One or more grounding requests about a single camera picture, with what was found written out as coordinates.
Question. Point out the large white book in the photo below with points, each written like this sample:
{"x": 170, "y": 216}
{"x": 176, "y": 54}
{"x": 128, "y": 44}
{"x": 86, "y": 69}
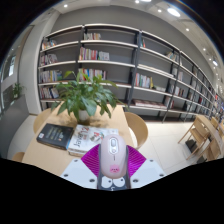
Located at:
{"x": 86, "y": 138}

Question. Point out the green potted plant white pot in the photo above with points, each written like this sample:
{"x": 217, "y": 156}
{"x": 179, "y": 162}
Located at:
{"x": 83, "y": 100}

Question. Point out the grey partition counter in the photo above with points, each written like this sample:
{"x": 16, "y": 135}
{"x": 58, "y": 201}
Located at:
{"x": 10, "y": 130}

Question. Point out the black book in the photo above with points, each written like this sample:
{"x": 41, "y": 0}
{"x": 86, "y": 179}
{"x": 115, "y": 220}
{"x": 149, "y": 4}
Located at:
{"x": 55, "y": 135}

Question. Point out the pink computer mouse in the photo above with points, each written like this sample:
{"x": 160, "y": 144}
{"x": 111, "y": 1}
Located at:
{"x": 113, "y": 156}

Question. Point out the small green background plant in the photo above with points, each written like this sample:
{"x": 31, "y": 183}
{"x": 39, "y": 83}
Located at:
{"x": 17, "y": 90}

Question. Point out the grey bookshelf unit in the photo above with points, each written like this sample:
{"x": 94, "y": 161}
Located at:
{"x": 110, "y": 53}

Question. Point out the ceiling lights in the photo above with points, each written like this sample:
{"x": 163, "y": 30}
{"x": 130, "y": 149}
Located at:
{"x": 173, "y": 12}

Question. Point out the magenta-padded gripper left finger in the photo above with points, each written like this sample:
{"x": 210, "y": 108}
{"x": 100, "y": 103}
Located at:
{"x": 88, "y": 160}

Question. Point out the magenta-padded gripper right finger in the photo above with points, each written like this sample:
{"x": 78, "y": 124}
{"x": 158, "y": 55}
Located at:
{"x": 136, "y": 161}

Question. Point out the white book with red lettering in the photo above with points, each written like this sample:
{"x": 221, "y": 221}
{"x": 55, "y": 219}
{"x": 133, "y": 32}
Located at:
{"x": 78, "y": 152}

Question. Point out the light wooden desk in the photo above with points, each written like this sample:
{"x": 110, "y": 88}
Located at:
{"x": 208, "y": 121}

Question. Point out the round-backed wooden chair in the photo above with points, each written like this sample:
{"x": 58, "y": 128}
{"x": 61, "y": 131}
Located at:
{"x": 138, "y": 128}
{"x": 18, "y": 157}
{"x": 41, "y": 121}

